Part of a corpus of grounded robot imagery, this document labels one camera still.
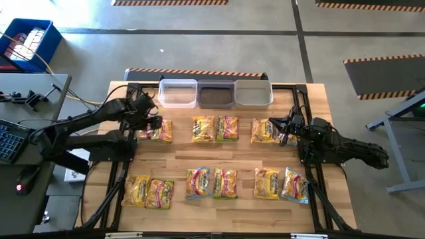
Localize pink and white boxes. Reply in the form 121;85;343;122
5;27;46;61

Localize black hazard-striped floor mat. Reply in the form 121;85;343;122
111;0;230;7
123;67;270;82
314;0;425;13
343;54;425;101

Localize smoky grey plastic bin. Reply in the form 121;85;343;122
197;79;236;110

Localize black computer mouse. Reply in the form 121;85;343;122
15;165;41;197

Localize black aluminium rig frame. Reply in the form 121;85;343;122
76;82;358;233

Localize backlit computer keyboard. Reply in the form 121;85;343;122
0;118;36;165

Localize light grey plastic bin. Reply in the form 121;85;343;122
234;79;274;110

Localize black desk clamp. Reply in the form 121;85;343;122
0;82;62;112

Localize blue plastic crate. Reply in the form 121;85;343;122
0;18;63;74

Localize grey metal frame table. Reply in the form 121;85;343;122
365;88;425;195

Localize white metal bracket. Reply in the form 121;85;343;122
290;233;329;239
104;232;143;239

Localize yellow cable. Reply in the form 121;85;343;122
0;31;104;106

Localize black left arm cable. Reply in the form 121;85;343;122
99;84;133;109

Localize white printed box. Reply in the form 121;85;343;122
64;148;91;183

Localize clear plastic bin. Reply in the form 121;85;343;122
157;78;199;110

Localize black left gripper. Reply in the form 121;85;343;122
131;94;163;131

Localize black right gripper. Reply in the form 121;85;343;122
268;106;305;146

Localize black device with green light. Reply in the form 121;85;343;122
410;96;425;118

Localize black flat bar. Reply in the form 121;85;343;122
54;151;90;176

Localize blue-edged Maruchan noodle pack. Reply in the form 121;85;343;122
280;167;309;204
274;127;299;147
136;127;162;142
185;166;211;201

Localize grey desk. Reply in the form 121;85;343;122
0;73;72;235

